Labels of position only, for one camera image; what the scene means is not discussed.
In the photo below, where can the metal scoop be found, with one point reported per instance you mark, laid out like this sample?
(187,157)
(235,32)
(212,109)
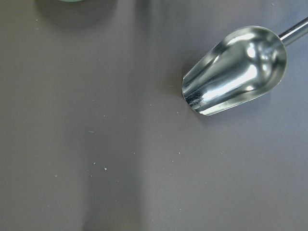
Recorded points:
(246,64)

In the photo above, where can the light green bowl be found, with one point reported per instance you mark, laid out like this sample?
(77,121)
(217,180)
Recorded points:
(70,0)

